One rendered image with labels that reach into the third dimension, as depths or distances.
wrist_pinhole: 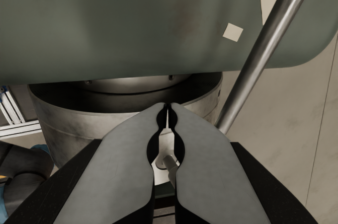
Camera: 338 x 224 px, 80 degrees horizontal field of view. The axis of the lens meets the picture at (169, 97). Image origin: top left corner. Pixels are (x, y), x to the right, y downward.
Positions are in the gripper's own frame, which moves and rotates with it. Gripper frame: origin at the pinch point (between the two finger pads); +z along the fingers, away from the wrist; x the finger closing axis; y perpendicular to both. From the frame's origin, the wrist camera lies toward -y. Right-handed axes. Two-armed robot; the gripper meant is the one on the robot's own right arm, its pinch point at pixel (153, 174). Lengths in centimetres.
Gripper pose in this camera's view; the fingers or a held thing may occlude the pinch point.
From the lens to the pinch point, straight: 53.5
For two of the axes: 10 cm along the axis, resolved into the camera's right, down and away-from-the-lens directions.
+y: -0.2, 8.8, 4.7
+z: 9.8, -0.8, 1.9
